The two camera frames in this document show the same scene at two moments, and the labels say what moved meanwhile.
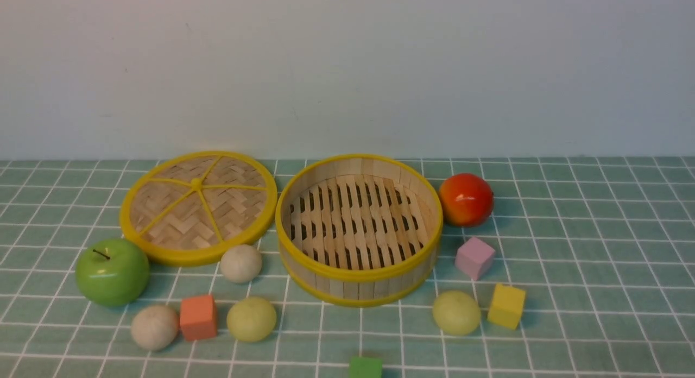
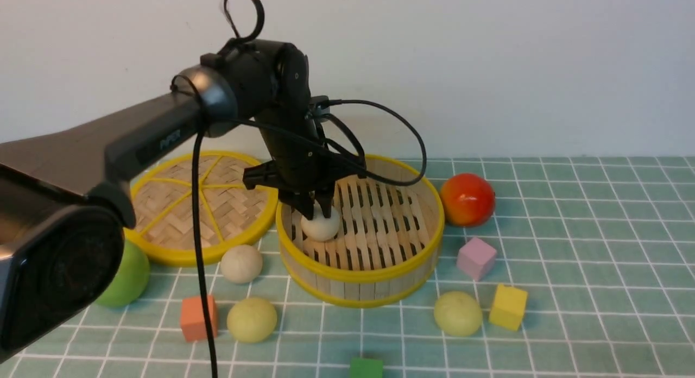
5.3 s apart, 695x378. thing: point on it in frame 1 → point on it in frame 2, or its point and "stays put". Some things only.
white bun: (240, 263) stays put
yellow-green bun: (252, 319) stays put
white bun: (155, 327) → (321, 228)
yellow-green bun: (456, 312) stays put
